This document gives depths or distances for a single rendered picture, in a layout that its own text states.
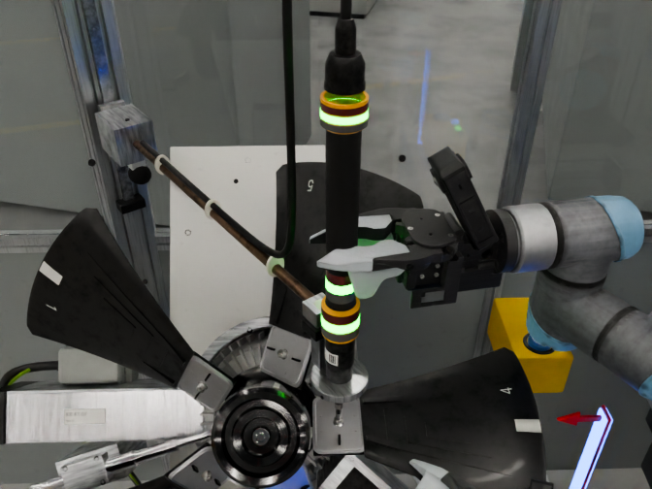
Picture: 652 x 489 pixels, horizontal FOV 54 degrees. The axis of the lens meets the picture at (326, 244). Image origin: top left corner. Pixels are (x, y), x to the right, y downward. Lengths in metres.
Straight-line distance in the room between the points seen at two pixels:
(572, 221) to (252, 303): 0.55
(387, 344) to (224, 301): 0.77
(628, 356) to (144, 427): 0.65
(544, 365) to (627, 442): 1.16
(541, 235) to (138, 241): 0.91
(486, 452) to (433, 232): 0.31
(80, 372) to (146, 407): 0.12
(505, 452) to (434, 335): 0.92
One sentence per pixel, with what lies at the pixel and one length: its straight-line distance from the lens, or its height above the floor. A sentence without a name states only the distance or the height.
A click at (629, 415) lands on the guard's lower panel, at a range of 2.19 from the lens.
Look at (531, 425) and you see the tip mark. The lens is 0.88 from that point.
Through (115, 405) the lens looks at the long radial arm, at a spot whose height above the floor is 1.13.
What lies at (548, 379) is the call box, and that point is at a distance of 1.19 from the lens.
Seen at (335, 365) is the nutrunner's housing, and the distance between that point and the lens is 0.75.
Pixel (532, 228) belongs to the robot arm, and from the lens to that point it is 0.70.
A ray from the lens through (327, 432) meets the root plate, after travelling 0.84.
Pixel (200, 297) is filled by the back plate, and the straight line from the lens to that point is 1.07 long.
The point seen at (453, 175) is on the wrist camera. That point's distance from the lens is 0.62.
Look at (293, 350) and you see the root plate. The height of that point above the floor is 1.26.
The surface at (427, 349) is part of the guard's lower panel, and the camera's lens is 1.78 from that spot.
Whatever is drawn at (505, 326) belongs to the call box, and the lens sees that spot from 1.18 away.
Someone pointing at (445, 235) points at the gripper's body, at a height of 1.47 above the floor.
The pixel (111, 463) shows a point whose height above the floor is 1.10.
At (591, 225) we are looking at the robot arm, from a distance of 0.74.
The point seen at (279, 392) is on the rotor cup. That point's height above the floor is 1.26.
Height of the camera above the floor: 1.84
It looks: 35 degrees down
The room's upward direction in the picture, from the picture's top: straight up
